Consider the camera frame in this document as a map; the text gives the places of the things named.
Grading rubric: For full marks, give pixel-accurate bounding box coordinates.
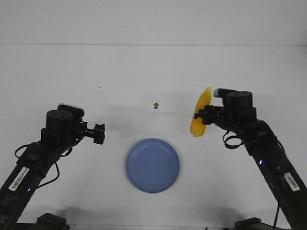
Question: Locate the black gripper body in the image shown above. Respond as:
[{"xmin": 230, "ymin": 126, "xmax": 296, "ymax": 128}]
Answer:
[
  {"xmin": 80, "ymin": 121, "xmax": 95, "ymax": 140},
  {"xmin": 207, "ymin": 105, "xmax": 227, "ymax": 126}
]

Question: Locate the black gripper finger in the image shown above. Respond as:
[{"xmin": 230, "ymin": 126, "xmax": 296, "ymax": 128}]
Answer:
[
  {"xmin": 93, "ymin": 134, "xmax": 105, "ymax": 145},
  {"xmin": 194, "ymin": 105, "xmax": 214, "ymax": 119},
  {"xmin": 202, "ymin": 117, "xmax": 212, "ymax": 125},
  {"xmin": 94, "ymin": 124, "xmax": 105, "ymax": 135}
]

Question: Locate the yellow corn cob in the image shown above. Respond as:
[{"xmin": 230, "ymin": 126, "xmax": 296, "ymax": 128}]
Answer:
[{"xmin": 190, "ymin": 87, "xmax": 212, "ymax": 137}]

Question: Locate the blue round plate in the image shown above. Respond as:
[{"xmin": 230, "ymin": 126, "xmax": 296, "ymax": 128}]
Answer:
[{"xmin": 125, "ymin": 138, "xmax": 180, "ymax": 194}]

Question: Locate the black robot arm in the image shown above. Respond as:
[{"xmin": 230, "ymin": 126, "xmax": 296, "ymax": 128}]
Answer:
[
  {"xmin": 190, "ymin": 87, "xmax": 307, "ymax": 230},
  {"xmin": 0, "ymin": 104, "xmax": 106, "ymax": 230}
]

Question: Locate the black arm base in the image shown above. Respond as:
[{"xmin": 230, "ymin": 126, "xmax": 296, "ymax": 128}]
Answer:
[
  {"xmin": 34, "ymin": 213, "xmax": 70, "ymax": 230},
  {"xmin": 234, "ymin": 218, "xmax": 271, "ymax": 230}
]

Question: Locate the small brown table stain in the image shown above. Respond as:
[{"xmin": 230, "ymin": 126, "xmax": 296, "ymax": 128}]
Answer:
[{"xmin": 153, "ymin": 103, "xmax": 159, "ymax": 110}]

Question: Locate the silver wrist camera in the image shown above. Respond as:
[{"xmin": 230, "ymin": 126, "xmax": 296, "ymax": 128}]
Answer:
[
  {"xmin": 57, "ymin": 103, "xmax": 84, "ymax": 118},
  {"xmin": 213, "ymin": 88, "xmax": 236, "ymax": 98}
]

